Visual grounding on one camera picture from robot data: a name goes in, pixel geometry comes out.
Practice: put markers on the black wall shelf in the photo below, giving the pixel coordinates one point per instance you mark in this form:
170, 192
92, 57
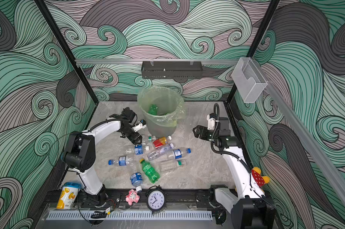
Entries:
171, 70

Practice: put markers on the red yellow label bottle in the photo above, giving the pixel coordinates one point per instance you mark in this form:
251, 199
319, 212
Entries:
161, 142

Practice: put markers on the black alarm clock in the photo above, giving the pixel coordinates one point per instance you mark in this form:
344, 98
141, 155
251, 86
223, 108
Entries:
155, 199

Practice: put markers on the yellow duck toy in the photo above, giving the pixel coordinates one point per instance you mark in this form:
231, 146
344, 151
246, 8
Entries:
259, 179

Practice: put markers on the white slotted cable duct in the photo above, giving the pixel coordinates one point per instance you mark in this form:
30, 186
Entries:
133, 215

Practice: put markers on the clear acrylic wall holder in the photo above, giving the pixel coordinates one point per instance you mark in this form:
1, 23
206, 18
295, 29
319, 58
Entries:
248, 77

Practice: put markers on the clear bottle green cap top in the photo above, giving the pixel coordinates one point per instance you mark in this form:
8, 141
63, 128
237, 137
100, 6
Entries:
149, 138

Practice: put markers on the pink plush toy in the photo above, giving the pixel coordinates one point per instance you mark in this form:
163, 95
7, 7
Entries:
132, 197

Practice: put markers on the yellow printed cup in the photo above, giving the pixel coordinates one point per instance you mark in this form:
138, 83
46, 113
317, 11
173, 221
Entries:
68, 195

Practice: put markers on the square clear bottle green band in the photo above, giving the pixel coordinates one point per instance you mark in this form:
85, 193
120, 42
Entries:
168, 166

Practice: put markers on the aluminium wall rail back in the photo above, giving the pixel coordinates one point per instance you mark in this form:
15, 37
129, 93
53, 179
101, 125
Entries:
121, 61

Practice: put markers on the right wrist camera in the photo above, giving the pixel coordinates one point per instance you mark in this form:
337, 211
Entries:
211, 121

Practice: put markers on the mesh waste bin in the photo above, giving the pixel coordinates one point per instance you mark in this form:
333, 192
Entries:
158, 117

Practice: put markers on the green bottle yellow cap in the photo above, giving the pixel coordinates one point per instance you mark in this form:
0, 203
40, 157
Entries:
153, 109

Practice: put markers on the long clear bottle white cap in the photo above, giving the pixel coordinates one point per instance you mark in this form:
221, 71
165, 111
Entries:
160, 151

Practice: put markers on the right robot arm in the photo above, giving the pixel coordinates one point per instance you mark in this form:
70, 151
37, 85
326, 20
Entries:
249, 208

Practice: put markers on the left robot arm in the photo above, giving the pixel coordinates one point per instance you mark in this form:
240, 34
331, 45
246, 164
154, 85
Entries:
80, 150

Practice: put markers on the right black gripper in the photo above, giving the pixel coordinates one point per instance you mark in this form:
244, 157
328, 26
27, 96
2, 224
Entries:
203, 136

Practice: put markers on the crushed bottle blue label front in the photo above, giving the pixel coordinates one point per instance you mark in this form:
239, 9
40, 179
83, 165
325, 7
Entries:
137, 181

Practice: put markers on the clear bottle blue label white cap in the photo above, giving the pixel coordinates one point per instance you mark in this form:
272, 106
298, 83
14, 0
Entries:
138, 149

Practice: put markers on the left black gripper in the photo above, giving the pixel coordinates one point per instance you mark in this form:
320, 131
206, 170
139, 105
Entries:
138, 139

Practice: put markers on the green Sprite bottle centre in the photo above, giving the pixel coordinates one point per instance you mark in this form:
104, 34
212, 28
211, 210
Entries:
149, 171

